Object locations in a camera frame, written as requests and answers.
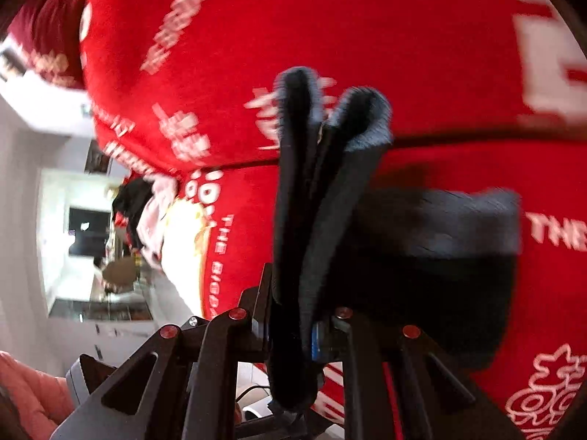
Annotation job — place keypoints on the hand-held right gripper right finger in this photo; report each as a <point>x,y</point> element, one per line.
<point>367,376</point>

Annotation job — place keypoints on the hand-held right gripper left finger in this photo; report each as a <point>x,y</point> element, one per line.
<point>257,325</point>

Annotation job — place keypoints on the dark pants with blue trim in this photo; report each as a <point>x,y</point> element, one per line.
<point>412,261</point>

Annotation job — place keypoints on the person's left forearm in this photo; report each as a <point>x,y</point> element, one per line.
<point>27,394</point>

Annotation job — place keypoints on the cream folded cloth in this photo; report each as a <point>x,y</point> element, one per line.
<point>183,256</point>

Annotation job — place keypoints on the white cloth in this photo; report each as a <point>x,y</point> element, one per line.
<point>149,231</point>

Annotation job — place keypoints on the low dark cabinet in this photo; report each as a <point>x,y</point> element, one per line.
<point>101,310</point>

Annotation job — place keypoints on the black cloth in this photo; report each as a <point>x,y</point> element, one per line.
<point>130,199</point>

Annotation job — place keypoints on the dark television screen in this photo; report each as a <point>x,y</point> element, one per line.
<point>89,231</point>

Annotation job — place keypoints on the red printed sofa cover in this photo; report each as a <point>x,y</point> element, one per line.
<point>367,32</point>

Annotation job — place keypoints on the dark red printed pillow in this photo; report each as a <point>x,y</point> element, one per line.
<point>50,32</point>

